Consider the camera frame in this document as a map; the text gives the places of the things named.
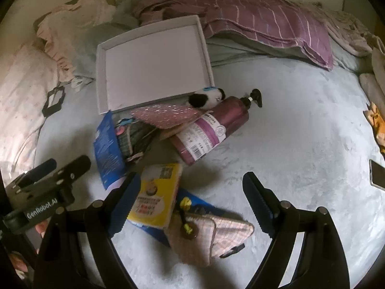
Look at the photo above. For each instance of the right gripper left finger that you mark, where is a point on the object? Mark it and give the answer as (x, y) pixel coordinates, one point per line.
(61, 262)

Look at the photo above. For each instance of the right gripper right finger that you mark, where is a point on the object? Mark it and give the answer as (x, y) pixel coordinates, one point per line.
(322, 262)

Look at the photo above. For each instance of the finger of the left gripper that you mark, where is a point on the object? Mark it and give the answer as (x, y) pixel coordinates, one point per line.
(68, 174)
(35, 174)

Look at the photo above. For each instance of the blue packet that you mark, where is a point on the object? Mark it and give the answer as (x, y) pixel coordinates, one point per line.
(108, 156)

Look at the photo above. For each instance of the green plaid pouch pink button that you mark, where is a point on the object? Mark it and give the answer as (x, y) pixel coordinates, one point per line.
(134, 138)

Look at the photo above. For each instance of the yellow tissue pack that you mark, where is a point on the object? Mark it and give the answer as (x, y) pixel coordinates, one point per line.
(154, 204)

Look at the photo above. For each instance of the pink glitter pouch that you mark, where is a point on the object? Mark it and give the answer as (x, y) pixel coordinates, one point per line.
(166, 116)

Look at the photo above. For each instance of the beige plaid pouch brown button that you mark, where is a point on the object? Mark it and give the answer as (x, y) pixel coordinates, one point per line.
(211, 237)

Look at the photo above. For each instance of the purple pump lotion bottle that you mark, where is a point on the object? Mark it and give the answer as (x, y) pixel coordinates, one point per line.
(205, 133)

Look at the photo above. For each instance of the black white plush dog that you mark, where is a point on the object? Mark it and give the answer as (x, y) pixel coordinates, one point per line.
(206, 98)

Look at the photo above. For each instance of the person's left hand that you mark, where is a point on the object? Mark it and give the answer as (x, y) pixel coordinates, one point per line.
(42, 227)

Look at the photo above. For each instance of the pink floral pillow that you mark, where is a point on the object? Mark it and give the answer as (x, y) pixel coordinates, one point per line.
(27, 75)

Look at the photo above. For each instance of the white socks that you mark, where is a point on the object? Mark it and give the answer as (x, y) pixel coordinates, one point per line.
(79, 82)

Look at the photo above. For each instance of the smartphone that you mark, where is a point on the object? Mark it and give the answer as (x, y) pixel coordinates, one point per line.
(377, 175)

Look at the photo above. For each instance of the white shallow tray box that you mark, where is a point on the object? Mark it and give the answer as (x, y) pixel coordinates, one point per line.
(160, 61)

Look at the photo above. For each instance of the orange cloth toy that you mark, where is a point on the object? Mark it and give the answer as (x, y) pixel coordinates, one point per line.
(373, 116)

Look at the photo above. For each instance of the pink ruffled pillow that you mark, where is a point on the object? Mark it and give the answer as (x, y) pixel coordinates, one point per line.
(64, 27)

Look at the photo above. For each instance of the cream plush pillow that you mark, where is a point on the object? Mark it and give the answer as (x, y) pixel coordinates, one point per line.
(373, 82)

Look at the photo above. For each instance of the light patterned garment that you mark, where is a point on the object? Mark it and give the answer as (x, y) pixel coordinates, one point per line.
(346, 30)

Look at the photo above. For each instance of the purple striped blanket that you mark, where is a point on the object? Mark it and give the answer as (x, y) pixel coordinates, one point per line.
(274, 23)

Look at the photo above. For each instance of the black rectangular frame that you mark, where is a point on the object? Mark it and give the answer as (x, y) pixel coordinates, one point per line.
(54, 101)

